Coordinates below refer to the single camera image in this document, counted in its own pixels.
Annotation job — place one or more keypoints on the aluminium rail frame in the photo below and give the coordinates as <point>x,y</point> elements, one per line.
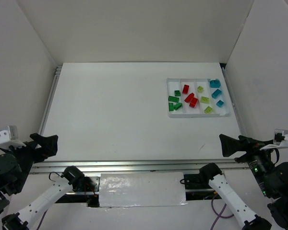
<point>113,117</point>

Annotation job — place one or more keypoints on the long red lego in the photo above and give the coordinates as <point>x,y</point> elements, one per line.
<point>189,98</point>

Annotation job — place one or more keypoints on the white taped cover plate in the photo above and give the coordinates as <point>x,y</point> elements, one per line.
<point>142,190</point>

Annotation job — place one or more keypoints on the blue rectangular lego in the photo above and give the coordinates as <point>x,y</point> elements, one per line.
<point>216,93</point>

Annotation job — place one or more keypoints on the small green square lego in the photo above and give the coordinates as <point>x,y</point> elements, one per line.
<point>177,93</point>

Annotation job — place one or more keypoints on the red flower lego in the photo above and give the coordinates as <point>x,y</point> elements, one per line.
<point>193,102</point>

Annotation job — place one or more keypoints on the red curved lego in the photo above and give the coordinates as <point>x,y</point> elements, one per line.
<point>185,89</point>

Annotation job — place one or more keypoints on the white divided tray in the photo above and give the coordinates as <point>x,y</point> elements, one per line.
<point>198,111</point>

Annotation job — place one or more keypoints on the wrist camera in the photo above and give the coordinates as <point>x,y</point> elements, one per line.
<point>280,140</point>
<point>9,137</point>

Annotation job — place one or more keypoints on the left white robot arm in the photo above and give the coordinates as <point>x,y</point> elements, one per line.
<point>16,162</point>

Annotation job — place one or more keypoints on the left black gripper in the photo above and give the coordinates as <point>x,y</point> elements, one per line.
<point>35,148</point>

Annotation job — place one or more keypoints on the blue square lego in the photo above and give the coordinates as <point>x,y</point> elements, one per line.
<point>220,103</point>

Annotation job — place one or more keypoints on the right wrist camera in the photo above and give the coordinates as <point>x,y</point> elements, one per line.
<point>280,140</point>

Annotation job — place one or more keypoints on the light green small lego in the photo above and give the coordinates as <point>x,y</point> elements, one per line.
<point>200,89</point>

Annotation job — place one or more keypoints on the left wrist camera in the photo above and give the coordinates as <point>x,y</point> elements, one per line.
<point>9,137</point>

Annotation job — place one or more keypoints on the light green rectangular lego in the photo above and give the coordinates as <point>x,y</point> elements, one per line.
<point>204,100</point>

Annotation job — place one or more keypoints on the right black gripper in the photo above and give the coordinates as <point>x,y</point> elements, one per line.
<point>241,147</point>

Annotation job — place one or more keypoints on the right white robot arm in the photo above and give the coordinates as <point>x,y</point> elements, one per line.
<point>258,199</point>

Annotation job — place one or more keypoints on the long green lego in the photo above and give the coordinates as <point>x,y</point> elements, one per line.
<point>173,99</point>

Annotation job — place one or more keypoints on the blue rounded lego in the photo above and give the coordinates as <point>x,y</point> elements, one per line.
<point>215,83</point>

